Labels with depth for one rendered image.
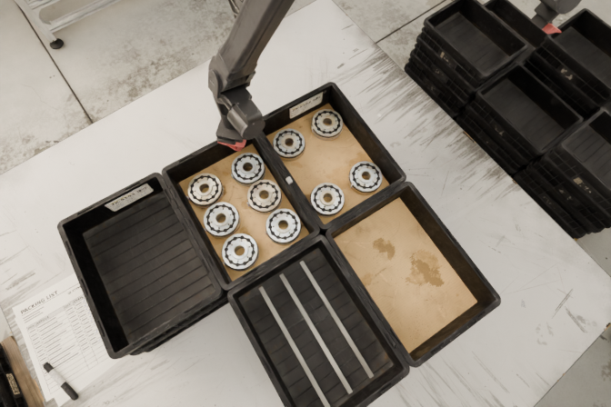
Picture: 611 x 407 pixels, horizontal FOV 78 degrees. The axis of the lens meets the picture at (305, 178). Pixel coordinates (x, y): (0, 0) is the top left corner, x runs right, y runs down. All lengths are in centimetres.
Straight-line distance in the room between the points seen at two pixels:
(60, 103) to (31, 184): 115
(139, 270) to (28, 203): 53
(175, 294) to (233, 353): 26
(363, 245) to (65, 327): 92
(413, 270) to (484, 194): 44
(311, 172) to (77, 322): 84
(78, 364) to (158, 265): 38
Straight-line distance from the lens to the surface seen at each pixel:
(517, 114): 211
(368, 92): 152
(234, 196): 117
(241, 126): 78
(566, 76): 220
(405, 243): 117
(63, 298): 142
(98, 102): 256
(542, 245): 150
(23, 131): 268
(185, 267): 115
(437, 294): 117
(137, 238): 122
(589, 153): 205
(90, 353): 137
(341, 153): 122
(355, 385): 112
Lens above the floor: 193
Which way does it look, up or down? 69 degrees down
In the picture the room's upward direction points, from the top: 5 degrees clockwise
